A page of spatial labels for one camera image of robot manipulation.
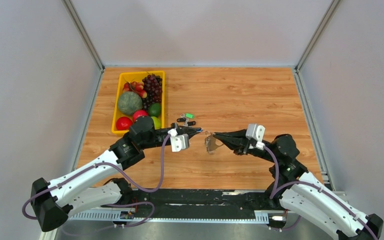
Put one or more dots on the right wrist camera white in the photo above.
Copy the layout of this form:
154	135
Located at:
254	134

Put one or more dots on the red apple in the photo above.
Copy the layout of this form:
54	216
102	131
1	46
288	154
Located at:
139	113

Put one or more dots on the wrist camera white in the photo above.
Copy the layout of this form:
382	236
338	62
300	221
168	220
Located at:
179	143
254	134

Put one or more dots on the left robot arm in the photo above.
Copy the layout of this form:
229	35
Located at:
53	202

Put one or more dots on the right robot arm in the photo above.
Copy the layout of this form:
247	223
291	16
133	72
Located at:
295	188

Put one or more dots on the green lime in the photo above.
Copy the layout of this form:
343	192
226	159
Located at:
155	110

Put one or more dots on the red peaches cluster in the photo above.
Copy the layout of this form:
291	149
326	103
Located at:
137	87

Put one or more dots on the purple grape bunch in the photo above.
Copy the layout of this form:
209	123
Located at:
153	86

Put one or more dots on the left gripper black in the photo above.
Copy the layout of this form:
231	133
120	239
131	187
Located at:
184	130

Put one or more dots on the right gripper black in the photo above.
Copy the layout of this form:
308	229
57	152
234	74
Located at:
241	145

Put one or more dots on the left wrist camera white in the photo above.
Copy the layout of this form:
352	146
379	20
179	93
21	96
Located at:
179	143

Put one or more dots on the yellow plastic bin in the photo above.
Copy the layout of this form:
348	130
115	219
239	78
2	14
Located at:
135	76

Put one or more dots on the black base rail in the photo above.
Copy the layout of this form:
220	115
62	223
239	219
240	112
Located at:
203	203

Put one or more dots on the clear keyring holder with rings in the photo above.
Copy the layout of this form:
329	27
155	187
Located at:
211	143

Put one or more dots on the green melon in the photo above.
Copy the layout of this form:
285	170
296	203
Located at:
129	102

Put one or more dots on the red tomato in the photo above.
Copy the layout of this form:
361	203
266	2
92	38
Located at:
123	123

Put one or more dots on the green key tag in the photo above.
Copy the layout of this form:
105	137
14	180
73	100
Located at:
189	116

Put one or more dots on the yellow green fruit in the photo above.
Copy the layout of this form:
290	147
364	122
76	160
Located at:
157	122

